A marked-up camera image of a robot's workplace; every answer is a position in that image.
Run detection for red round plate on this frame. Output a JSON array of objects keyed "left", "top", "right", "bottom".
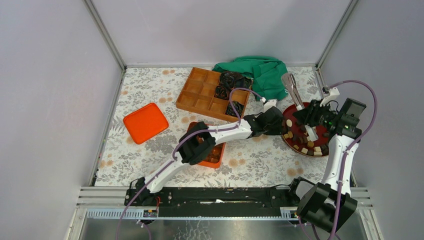
[{"left": 281, "top": 104, "right": 330, "bottom": 158}]

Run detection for metal serving tongs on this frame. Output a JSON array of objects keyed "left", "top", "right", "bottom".
[{"left": 281, "top": 72, "right": 305, "bottom": 111}]

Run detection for orange chocolate box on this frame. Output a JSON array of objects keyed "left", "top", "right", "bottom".
[{"left": 187, "top": 121, "right": 227, "bottom": 169}]

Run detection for orange box lid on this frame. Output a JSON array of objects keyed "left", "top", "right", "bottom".
[{"left": 123, "top": 102, "right": 169, "bottom": 145}]

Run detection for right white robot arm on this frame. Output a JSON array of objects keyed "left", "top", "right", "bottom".
[{"left": 286, "top": 98, "right": 367, "bottom": 233}]

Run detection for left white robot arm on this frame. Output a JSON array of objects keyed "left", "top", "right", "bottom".
[{"left": 125, "top": 106, "right": 283, "bottom": 206}]

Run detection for dark rolled fabric front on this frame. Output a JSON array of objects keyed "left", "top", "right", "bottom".
[{"left": 225, "top": 100, "right": 245, "bottom": 118}]

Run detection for dark rolled fabric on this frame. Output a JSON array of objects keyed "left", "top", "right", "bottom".
[
  {"left": 225, "top": 100, "right": 245, "bottom": 118},
  {"left": 219, "top": 71, "right": 253, "bottom": 90},
  {"left": 214, "top": 85, "right": 232, "bottom": 101}
]

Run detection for green cloth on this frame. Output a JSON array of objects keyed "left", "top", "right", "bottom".
[{"left": 212, "top": 55, "right": 289, "bottom": 101}]

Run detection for dark rolled fabric back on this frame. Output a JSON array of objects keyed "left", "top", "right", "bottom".
[{"left": 219, "top": 71, "right": 253, "bottom": 90}]

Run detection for dark rolled fabric middle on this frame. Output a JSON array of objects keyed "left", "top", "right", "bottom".
[{"left": 214, "top": 85, "right": 232, "bottom": 101}]

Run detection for wooden compartment organizer tray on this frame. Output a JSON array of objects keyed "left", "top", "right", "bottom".
[{"left": 176, "top": 67, "right": 238, "bottom": 122}]

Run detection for floral table mat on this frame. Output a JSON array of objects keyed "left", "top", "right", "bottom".
[{"left": 94, "top": 67, "right": 327, "bottom": 187}]

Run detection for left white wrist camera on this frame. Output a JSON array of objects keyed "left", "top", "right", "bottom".
[{"left": 260, "top": 97, "right": 278, "bottom": 113}]

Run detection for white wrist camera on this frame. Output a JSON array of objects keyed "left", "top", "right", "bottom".
[
  {"left": 260, "top": 97, "right": 278, "bottom": 113},
  {"left": 320, "top": 86, "right": 340, "bottom": 107}
]

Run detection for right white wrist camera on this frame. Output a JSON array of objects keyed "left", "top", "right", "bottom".
[{"left": 320, "top": 86, "right": 340, "bottom": 107}]

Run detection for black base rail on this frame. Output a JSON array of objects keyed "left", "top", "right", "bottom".
[{"left": 124, "top": 185, "right": 300, "bottom": 218}]

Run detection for aluminium frame rail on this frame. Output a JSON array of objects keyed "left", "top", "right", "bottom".
[{"left": 67, "top": 186, "right": 375, "bottom": 240}]

